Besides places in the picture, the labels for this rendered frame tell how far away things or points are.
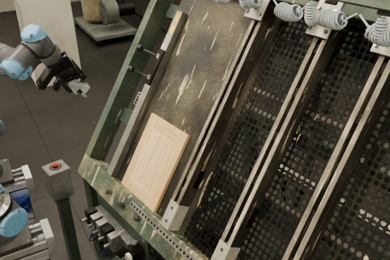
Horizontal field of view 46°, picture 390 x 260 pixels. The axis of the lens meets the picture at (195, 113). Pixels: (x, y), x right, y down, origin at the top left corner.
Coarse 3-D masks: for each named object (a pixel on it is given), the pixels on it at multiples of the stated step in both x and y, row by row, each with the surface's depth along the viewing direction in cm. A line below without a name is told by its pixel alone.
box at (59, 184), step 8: (48, 168) 251; (56, 168) 250; (64, 168) 250; (48, 176) 246; (56, 176) 247; (64, 176) 250; (48, 184) 252; (56, 184) 249; (64, 184) 252; (72, 184) 255; (48, 192) 257; (56, 192) 250; (64, 192) 254; (72, 192) 257; (56, 200) 252
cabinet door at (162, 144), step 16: (160, 128) 232; (176, 128) 224; (144, 144) 238; (160, 144) 230; (176, 144) 221; (144, 160) 235; (160, 160) 227; (176, 160) 219; (128, 176) 240; (144, 176) 232; (160, 176) 224; (144, 192) 229; (160, 192) 221
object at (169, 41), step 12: (180, 12) 240; (180, 24) 241; (168, 36) 242; (168, 48) 241; (156, 72) 242; (156, 84) 245; (144, 96) 244; (144, 108) 245; (132, 120) 246; (132, 132) 246; (120, 144) 248; (120, 156) 246; (108, 168) 250; (120, 168) 249
